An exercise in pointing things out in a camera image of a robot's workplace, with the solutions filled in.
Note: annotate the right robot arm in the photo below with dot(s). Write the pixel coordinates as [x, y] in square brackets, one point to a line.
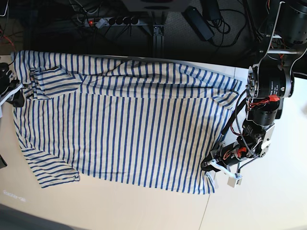
[6, 76]

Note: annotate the aluminium frame post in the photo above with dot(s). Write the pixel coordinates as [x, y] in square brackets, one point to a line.
[158, 18]

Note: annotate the black object at table edge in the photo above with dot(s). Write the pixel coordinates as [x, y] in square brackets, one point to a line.
[3, 163]

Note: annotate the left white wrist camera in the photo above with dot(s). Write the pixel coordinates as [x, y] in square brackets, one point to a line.
[234, 181]

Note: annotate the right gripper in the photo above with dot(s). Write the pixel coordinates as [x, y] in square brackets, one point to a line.
[13, 95]

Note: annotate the grey power strip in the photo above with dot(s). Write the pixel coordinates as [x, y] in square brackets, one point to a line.
[111, 21]

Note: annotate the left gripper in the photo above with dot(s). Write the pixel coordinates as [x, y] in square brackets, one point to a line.
[222, 158]

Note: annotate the black power adapter brick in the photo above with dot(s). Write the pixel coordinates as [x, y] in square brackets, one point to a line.
[198, 24]

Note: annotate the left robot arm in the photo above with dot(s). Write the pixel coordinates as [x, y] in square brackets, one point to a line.
[270, 80]

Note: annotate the blue white striped T-shirt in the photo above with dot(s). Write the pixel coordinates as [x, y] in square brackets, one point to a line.
[141, 123]

